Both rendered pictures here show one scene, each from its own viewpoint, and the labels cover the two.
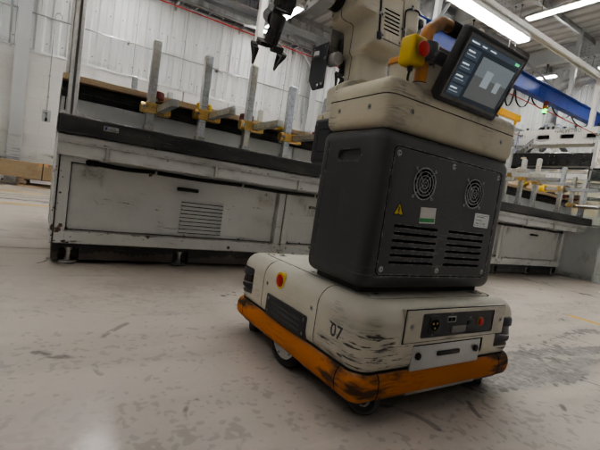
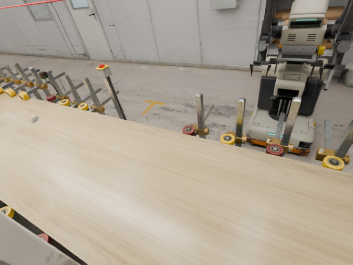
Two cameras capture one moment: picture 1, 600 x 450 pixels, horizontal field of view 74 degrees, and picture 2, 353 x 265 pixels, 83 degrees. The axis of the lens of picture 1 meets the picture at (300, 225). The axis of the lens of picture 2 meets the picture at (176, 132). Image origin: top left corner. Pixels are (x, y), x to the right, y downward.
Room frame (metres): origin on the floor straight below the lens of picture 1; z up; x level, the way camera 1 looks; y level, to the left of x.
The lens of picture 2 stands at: (2.99, 0.82, 1.72)
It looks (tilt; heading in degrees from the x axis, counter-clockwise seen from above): 41 degrees down; 248
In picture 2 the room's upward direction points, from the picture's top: 11 degrees counter-clockwise
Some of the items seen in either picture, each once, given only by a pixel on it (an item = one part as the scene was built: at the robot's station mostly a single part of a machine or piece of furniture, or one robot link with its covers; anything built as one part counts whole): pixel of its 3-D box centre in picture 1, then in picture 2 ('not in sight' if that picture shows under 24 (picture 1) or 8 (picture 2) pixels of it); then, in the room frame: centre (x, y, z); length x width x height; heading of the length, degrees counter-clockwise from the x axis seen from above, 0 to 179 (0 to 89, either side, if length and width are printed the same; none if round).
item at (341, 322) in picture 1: (364, 308); (280, 122); (1.29, -0.25, 0.16); 0.67 x 0.64 x 0.25; 33
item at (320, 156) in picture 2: (206, 116); (332, 156); (2.05, 0.55, 0.83); 0.14 x 0.06 x 0.05; 123
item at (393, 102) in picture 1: (407, 181); (289, 84); (1.21, -0.30, 0.59); 0.55 x 0.34 x 0.83; 123
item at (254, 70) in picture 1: (248, 111); (286, 135); (2.17, 0.36, 0.91); 0.04 x 0.04 x 0.48; 33
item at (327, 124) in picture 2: (215, 115); (327, 144); (1.99, 0.49, 0.83); 0.43 x 0.03 x 0.04; 33
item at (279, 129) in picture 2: (260, 127); (277, 135); (2.12, 0.28, 0.83); 0.43 x 0.03 x 0.04; 33
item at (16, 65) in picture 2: (506, 174); (29, 84); (3.53, -1.74, 0.94); 0.04 x 0.04 x 0.48; 33
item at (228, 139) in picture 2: not in sight; (227, 144); (2.43, 0.18, 0.85); 0.08 x 0.08 x 0.11
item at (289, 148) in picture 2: (250, 127); (279, 145); (2.19, 0.34, 0.83); 0.14 x 0.06 x 0.05; 123
